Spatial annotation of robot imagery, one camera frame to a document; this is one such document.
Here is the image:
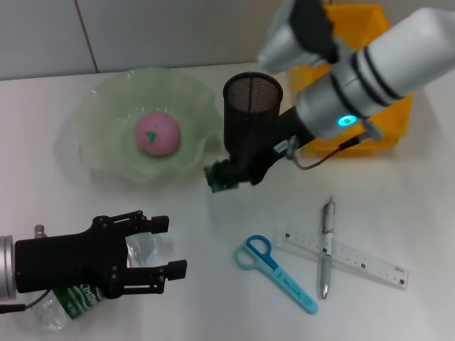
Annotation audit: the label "green glass fruit plate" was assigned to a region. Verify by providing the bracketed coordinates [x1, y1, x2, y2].
[73, 67, 223, 184]

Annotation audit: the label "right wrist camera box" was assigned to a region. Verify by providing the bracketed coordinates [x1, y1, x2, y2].
[255, 0, 338, 72]

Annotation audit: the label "blue scissors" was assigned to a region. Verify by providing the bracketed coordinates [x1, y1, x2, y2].
[233, 234, 319, 315]

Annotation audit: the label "left arm cable with plugs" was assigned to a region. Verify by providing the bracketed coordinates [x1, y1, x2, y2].
[0, 224, 53, 313]

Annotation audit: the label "right arm cable with plugs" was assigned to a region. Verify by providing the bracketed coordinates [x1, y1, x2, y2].
[273, 120, 387, 171]

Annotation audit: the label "green plastic wrapper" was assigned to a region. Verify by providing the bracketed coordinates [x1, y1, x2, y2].
[204, 159, 240, 195]

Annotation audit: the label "black mesh pen holder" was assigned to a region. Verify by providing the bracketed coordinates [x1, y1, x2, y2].
[223, 72, 284, 161]

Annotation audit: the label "arm cable with plugs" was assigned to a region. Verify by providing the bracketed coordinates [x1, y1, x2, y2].
[0, 224, 53, 313]
[273, 120, 387, 171]

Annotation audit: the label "yellow plastic bin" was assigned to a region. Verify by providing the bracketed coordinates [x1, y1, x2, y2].
[291, 4, 415, 157]

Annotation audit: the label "transparent plastic ruler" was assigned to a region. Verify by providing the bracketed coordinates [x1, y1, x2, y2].
[275, 227, 409, 291]

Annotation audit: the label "silver pen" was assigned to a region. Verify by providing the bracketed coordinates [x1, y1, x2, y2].
[317, 195, 338, 300]

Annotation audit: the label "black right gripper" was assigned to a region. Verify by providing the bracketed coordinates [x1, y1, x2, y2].
[212, 105, 311, 187]

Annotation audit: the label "pink toy peach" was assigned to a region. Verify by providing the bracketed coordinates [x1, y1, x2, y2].
[134, 110, 181, 157]

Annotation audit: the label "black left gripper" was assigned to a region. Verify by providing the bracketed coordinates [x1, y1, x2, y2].
[14, 210, 189, 300]

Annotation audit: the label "clear water bottle green label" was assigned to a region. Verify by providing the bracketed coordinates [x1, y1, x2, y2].
[30, 232, 175, 333]

